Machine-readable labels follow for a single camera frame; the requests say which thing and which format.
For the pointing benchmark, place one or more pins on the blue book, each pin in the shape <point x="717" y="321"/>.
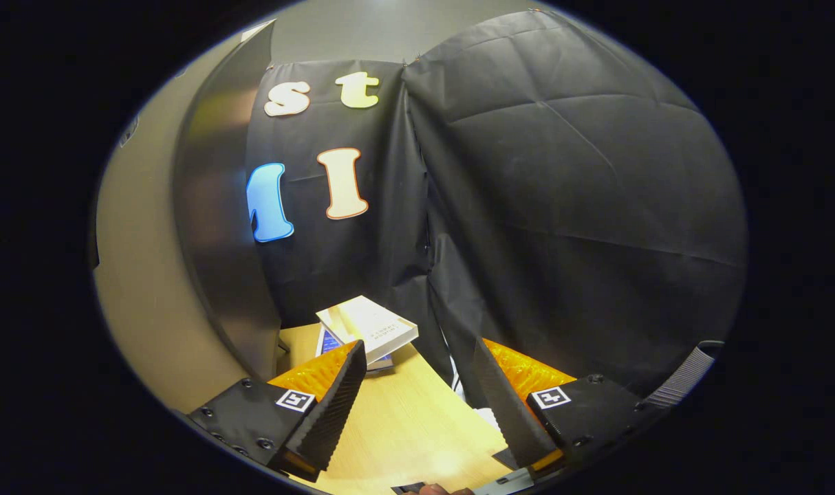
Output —
<point x="329" y="342"/>

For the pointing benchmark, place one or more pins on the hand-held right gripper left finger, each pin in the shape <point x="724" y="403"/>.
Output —
<point x="331" y="405"/>

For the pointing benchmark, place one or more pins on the white book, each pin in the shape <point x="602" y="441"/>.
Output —
<point x="376" y="326"/>

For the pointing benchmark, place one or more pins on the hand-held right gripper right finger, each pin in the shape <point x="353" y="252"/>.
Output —
<point x="503" y="405"/>

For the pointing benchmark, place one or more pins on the grey shoe cabinet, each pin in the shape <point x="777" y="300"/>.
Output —
<point x="225" y="206"/>

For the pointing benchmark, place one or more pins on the black backdrop cloth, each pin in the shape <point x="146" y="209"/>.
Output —
<point x="562" y="220"/>

